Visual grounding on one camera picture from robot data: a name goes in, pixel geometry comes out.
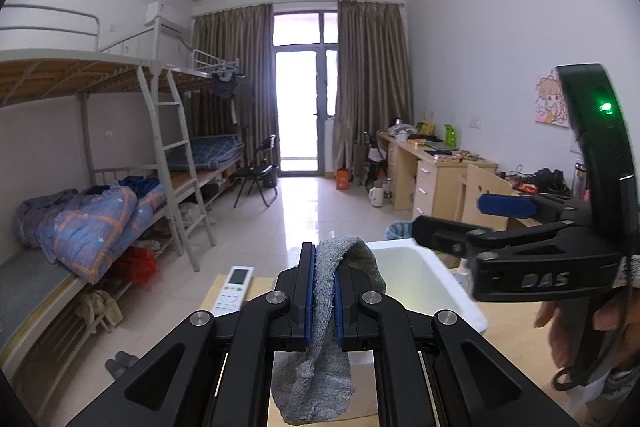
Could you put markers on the white kettle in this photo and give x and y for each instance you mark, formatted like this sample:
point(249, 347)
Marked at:
point(377, 197)

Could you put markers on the black folding chair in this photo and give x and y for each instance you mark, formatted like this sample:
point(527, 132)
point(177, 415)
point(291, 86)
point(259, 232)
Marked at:
point(260, 167)

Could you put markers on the beige cloth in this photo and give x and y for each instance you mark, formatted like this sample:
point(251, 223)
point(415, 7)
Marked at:
point(100, 309)

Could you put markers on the dark blue checked quilt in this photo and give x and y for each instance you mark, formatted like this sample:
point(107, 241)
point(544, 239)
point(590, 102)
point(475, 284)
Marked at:
point(205, 152)

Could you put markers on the orange bag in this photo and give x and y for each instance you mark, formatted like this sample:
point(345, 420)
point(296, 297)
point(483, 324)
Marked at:
point(342, 180)

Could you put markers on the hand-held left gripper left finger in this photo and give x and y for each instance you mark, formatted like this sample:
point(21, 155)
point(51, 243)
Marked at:
point(310, 307)

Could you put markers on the white air conditioner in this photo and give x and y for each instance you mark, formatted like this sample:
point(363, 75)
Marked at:
point(167, 17)

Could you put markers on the white remote control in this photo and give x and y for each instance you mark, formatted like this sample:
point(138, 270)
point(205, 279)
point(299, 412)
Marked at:
point(232, 289)

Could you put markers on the grey sock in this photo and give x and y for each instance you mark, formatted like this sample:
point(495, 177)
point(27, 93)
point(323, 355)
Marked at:
point(325, 307)

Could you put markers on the blue checked blanket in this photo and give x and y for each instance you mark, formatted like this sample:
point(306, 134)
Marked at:
point(95, 227)

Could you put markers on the white shoes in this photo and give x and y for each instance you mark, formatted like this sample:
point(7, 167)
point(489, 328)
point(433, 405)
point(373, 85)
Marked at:
point(191, 214)

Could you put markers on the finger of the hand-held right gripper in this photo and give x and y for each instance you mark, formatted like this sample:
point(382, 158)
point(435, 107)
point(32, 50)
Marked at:
point(450, 237)
point(507, 205)

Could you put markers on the cartoon wall poster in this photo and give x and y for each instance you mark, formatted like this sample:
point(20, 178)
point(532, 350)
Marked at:
point(550, 99)

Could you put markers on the light wooden drawer desk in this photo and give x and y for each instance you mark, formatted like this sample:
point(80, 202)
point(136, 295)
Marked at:
point(435, 177)

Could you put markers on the metal bunk bed with ladder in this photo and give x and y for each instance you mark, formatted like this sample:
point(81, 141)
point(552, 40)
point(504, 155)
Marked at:
point(60, 72)

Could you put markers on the black headphones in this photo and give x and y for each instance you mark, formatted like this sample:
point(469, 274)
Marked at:
point(550, 181)

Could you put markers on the person's right forearm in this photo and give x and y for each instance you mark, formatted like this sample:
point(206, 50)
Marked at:
point(620, 399)

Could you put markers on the white wall switch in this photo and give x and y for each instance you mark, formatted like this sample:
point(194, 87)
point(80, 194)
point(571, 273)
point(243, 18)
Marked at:
point(475, 124)

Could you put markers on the dark hanging clothes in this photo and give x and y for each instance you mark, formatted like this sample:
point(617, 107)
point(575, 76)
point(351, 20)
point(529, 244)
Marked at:
point(225, 86)

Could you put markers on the trash bin with blue bag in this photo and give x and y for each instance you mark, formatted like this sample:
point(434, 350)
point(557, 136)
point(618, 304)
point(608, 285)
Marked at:
point(400, 231)

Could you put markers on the dark slippers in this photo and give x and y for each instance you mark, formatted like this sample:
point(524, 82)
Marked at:
point(122, 364)

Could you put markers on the white foam box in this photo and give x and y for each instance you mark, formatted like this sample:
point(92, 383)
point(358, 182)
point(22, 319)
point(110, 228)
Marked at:
point(420, 277)

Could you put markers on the red plastic bag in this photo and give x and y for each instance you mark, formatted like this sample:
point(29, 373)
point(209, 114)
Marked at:
point(137, 264)

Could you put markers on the wooden smiley chair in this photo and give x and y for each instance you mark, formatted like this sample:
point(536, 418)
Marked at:
point(485, 197)

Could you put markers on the person's right hand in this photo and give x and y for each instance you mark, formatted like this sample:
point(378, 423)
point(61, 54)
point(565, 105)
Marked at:
point(552, 327)

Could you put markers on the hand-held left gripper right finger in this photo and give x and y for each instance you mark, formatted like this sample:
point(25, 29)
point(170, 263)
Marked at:
point(339, 317)

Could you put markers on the brown curtain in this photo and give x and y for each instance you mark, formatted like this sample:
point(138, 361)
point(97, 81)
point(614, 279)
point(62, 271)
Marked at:
point(372, 77)
point(235, 82)

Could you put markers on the glass balcony door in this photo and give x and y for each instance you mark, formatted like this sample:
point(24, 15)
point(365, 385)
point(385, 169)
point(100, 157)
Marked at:
point(305, 107)

